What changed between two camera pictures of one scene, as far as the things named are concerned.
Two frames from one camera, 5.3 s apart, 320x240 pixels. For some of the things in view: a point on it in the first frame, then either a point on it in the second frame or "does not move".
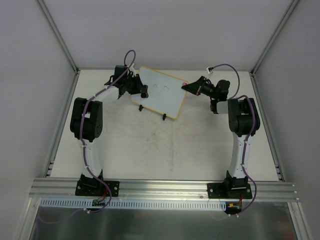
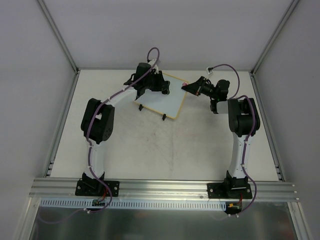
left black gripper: [136, 85] to [160, 81]
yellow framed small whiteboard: [166, 95] does not move
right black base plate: [229, 190] does not move
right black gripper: [199, 87] does not move
